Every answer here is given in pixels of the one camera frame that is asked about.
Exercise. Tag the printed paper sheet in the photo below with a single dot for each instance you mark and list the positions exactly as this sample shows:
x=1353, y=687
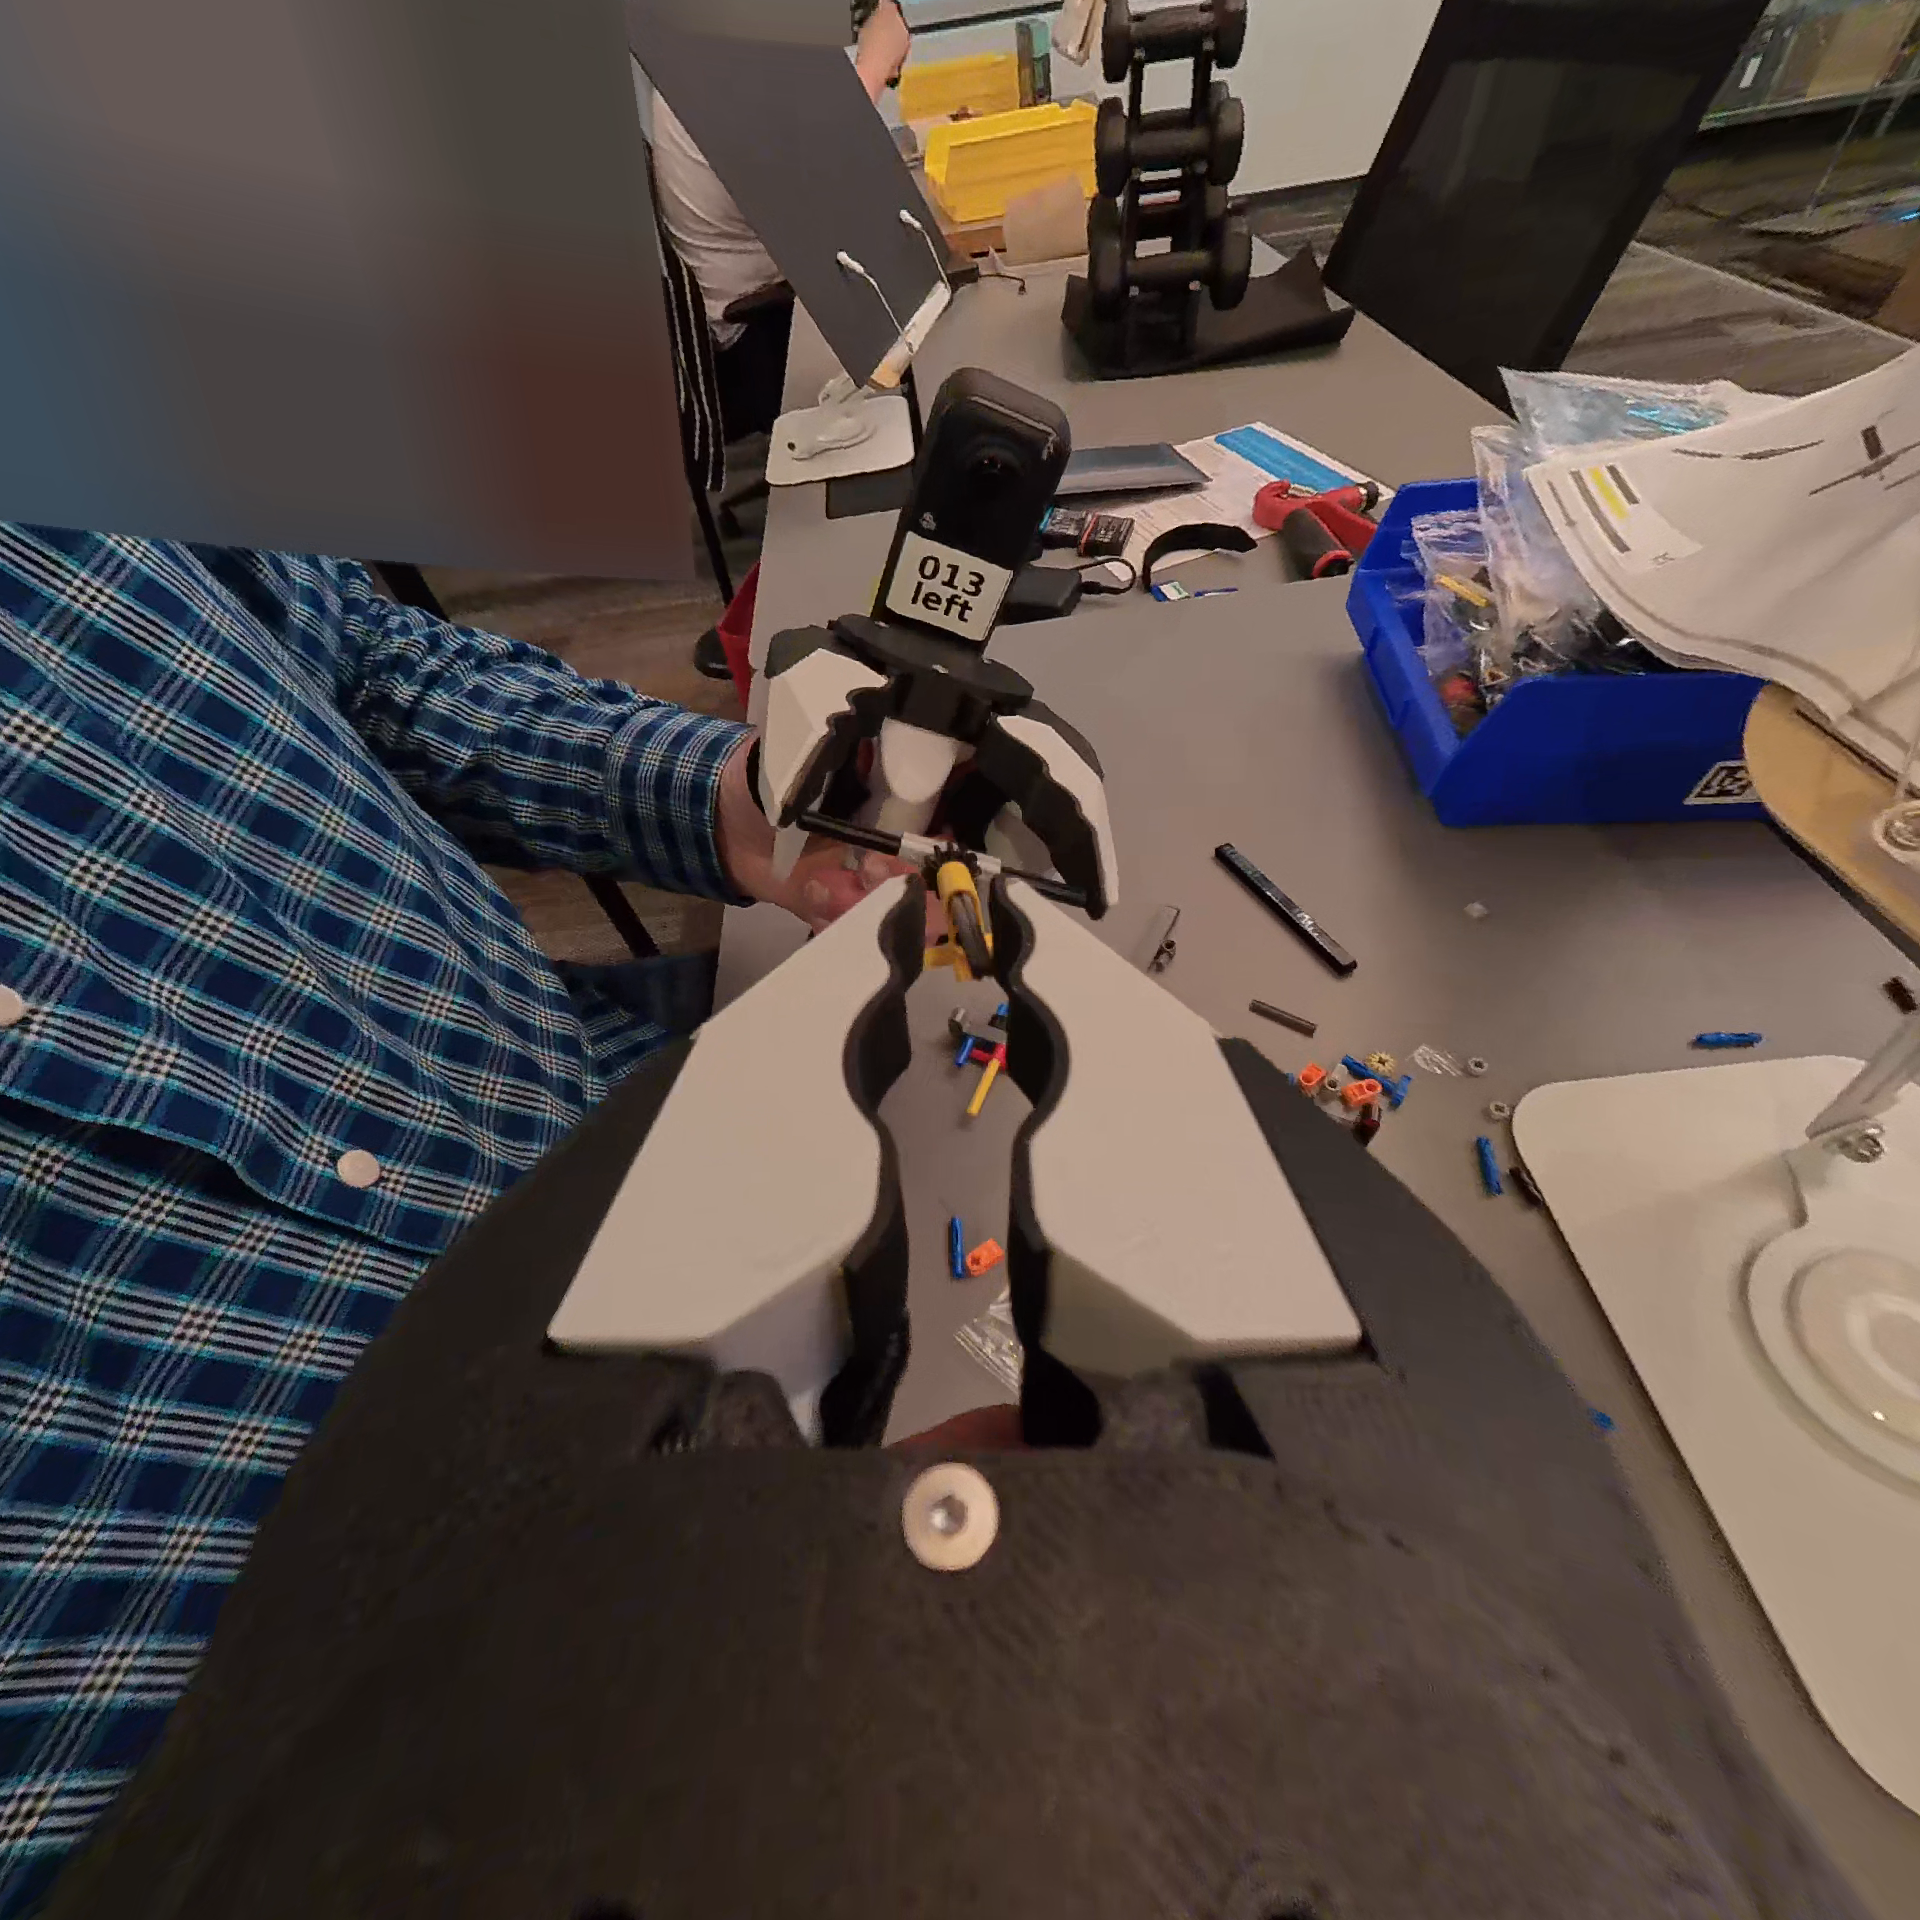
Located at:
x=1275, y=449

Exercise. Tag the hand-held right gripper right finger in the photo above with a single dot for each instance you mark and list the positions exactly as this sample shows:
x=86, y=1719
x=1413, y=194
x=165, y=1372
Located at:
x=1200, y=1200

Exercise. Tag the black battery pack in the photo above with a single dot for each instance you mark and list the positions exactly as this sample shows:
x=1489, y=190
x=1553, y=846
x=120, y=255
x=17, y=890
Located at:
x=1088, y=528

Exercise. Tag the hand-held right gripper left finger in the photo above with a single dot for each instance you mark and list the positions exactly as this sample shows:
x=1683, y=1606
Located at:
x=719, y=1200

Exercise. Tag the blue bin with square sticker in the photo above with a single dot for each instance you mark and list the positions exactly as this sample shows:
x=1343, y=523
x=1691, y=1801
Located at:
x=1575, y=763

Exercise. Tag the dark grey lego rod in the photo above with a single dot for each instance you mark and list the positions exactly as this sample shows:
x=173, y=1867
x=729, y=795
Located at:
x=1282, y=1017

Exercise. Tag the person's torso in plaid shirt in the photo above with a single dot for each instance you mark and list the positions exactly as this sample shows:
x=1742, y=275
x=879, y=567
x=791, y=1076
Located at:
x=226, y=1049

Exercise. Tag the black power bank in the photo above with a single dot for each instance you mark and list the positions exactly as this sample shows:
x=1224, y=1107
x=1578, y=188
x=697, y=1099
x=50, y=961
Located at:
x=1043, y=596

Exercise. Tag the clear plastic zip bag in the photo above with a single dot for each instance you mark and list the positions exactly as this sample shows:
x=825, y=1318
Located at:
x=993, y=1342

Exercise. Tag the black dumbbell rack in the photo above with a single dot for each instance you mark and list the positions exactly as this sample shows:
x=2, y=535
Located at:
x=1171, y=152

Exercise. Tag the yellow plastic bin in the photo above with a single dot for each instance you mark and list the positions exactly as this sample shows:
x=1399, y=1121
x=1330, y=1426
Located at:
x=1005, y=156
x=958, y=86

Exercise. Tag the black monitor back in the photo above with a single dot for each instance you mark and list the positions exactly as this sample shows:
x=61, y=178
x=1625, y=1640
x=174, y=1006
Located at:
x=1530, y=181

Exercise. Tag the person's left forearm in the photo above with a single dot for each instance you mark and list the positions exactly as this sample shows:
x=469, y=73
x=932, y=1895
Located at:
x=601, y=751

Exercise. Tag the instruction booklet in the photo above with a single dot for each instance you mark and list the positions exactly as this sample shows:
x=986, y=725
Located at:
x=1769, y=556

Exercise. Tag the pile of clear lego bags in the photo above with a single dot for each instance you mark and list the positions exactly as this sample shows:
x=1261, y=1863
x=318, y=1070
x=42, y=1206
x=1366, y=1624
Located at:
x=1501, y=601

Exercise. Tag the yellow lego pin connector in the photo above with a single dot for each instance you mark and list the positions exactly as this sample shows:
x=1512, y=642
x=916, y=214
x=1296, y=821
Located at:
x=957, y=902

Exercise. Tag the person's left hand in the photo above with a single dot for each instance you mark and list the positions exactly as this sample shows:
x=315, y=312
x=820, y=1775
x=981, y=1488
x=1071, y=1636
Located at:
x=751, y=857

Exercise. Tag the white book stand wooden board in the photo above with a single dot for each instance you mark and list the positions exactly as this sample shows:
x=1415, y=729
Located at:
x=1650, y=1277

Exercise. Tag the long black lego beam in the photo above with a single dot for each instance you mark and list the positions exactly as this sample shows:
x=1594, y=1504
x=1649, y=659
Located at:
x=1282, y=907

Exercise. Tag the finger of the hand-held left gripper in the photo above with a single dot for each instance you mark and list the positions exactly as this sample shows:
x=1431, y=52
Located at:
x=1088, y=810
x=795, y=734

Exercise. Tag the grey lego liftarm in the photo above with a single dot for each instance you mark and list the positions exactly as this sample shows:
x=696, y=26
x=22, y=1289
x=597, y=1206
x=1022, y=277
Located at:
x=1166, y=939

